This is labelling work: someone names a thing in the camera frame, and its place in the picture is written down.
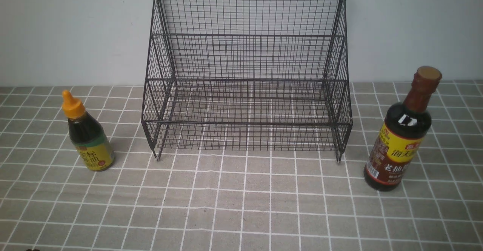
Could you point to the dark soy sauce bottle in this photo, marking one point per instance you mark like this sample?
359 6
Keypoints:
404 127

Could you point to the small orange-capped sauce bottle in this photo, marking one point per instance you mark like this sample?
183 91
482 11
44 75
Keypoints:
87 135

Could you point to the grey checkered tablecloth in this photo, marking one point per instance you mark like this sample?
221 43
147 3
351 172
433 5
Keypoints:
236 200

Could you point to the black wire mesh shelf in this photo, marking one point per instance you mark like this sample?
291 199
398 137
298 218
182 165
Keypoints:
248 75

